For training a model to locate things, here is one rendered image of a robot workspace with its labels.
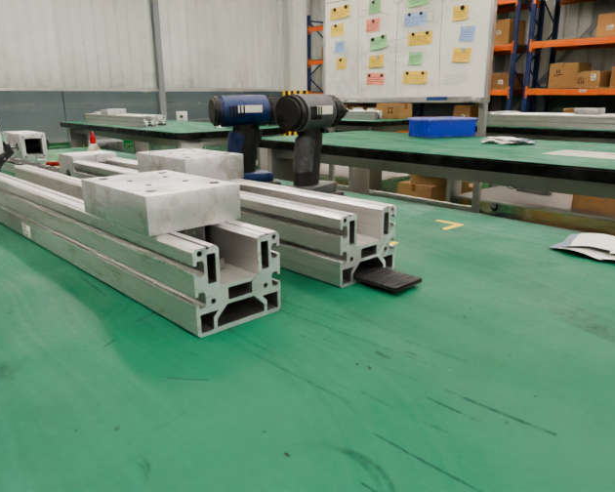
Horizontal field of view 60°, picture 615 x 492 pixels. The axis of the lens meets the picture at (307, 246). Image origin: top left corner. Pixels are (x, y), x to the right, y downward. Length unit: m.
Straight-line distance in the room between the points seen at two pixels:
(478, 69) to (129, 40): 10.53
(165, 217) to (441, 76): 3.36
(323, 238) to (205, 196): 0.15
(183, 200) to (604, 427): 0.40
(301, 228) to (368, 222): 0.09
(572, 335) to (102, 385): 0.41
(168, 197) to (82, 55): 12.41
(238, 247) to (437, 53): 3.37
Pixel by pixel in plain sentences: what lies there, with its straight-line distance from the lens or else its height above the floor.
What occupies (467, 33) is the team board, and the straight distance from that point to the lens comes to 3.73.
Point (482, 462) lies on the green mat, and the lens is 0.36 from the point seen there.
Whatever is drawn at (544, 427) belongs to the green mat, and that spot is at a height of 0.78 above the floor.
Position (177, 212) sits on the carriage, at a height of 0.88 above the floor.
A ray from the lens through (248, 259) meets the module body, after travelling 0.54.
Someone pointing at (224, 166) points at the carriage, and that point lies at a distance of 0.87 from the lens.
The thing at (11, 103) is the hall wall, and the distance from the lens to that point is 12.45.
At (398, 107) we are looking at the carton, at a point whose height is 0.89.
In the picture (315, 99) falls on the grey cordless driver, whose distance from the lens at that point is 0.91.
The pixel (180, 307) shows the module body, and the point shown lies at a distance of 0.52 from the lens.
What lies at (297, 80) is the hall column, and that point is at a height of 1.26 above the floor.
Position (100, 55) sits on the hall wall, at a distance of 13.03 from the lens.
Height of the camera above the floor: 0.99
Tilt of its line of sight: 16 degrees down
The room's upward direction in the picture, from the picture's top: straight up
